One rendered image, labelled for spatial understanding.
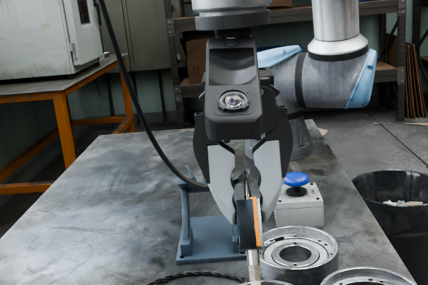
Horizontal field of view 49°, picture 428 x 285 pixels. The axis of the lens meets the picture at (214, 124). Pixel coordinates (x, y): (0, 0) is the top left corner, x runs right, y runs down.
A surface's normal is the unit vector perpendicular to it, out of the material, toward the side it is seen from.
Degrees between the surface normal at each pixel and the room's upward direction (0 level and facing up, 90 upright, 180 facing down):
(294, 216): 90
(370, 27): 90
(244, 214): 56
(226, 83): 29
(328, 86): 98
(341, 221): 0
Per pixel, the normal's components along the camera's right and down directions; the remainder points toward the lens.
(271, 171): -0.02, 0.27
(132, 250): -0.09, -0.96
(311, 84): -0.41, 0.22
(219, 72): -0.04, -0.72
